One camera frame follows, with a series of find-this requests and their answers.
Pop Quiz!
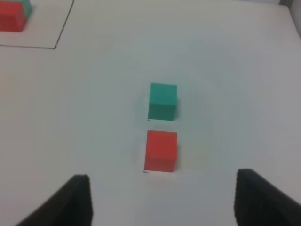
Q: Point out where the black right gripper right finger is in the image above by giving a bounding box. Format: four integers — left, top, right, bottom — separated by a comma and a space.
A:
234, 169, 301, 226

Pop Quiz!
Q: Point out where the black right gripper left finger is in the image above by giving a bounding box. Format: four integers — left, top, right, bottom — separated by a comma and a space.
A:
18, 175, 93, 226

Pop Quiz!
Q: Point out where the red template block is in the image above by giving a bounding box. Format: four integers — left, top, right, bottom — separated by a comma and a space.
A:
0, 1, 27, 32

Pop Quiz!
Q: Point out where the green template block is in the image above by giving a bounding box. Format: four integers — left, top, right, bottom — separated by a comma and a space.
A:
21, 0, 32, 19

